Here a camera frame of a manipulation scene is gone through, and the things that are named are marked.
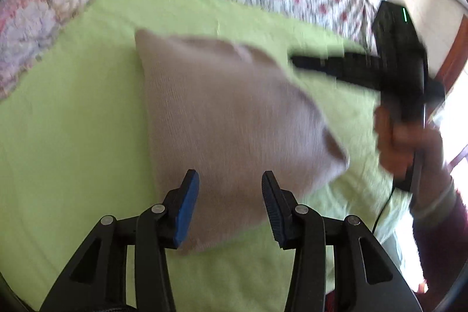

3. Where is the person's right forearm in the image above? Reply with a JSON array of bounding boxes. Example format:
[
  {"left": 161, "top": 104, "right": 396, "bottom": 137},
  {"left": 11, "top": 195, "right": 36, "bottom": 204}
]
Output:
[{"left": 409, "top": 131, "right": 468, "bottom": 294}]

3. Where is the light green bed sheet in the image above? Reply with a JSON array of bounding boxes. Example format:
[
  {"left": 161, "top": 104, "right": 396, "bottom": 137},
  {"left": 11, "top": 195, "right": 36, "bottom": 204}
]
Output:
[{"left": 0, "top": 0, "right": 414, "bottom": 312}]

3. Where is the beige knit sweater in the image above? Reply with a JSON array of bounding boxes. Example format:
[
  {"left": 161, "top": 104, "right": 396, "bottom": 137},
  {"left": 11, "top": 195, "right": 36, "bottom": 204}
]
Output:
[{"left": 135, "top": 27, "right": 350, "bottom": 256}]

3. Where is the person's right hand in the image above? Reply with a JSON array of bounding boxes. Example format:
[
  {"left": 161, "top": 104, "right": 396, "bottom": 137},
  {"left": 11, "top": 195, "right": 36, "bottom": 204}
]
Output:
[{"left": 375, "top": 104, "right": 446, "bottom": 190}]

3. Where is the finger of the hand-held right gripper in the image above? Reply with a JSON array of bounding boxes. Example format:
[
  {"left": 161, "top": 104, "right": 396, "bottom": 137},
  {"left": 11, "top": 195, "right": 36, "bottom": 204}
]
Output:
[{"left": 289, "top": 51, "right": 383, "bottom": 92}]

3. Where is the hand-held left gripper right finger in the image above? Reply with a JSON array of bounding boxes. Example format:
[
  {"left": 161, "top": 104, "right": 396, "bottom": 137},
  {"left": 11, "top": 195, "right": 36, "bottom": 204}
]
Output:
[{"left": 261, "top": 170, "right": 421, "bottom": 312}]

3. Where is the thin black cable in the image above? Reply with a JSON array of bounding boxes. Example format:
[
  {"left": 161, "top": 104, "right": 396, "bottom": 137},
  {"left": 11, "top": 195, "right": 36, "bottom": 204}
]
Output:
[{"left": 372, "top": 186, "right": 397, "bottom": 234}]

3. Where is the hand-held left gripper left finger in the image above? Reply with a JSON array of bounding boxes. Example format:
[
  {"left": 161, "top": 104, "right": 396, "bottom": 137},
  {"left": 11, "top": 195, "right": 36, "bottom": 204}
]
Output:
[{"left": 38, "top": 169, "right": 200, "bottom": 312}]

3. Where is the pastel floral cloth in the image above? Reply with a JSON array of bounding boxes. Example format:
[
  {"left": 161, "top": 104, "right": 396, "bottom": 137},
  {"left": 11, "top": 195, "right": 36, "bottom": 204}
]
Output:
[{"left": 0, "top": 0, "right": 102, "bottom": 101}]

